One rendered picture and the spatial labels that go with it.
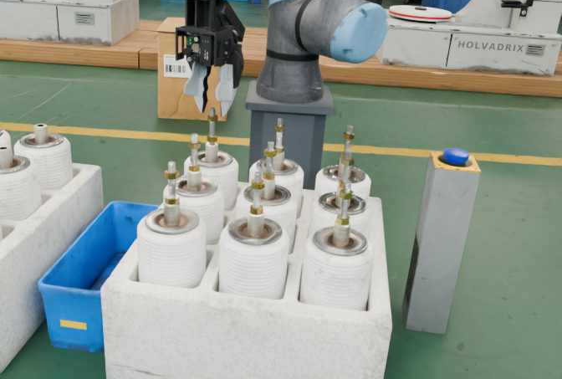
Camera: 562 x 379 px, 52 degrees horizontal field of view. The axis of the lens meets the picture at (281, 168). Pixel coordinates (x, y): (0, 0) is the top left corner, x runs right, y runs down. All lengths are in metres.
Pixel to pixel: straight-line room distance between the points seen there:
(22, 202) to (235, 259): 0.40
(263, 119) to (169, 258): 0.51
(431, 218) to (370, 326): 0.26
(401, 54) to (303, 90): 1.57
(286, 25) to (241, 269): 0.58
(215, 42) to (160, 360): 0.47
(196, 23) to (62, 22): 1.98
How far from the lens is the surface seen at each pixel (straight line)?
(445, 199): 0.95
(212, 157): 1.01
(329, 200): 0.90
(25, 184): 1.01
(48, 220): 1.02
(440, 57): 2.80
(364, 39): 1.11
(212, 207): 0.90
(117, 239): 1.21
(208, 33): 0.89
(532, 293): 1.28
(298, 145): 1.24
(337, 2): 1.11
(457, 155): 0.94
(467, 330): 1.12
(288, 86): 1.21
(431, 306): 1.05
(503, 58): 2.89
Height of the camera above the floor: 0.64
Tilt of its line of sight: 23 degrees down
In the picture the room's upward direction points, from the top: 4 degrees clockwise
